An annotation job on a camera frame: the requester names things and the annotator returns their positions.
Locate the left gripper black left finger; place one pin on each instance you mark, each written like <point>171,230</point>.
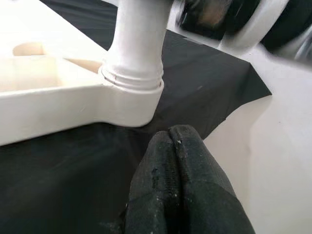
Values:
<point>156,195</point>

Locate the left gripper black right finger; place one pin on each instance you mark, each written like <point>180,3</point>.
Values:
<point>209,200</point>

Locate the white plastic table leg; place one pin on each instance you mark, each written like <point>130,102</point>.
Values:
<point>139,36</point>

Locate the white plastic children table top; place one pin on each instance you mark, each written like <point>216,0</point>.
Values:
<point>48,102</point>

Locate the black tablecloth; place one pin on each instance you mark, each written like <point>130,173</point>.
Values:
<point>73,182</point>

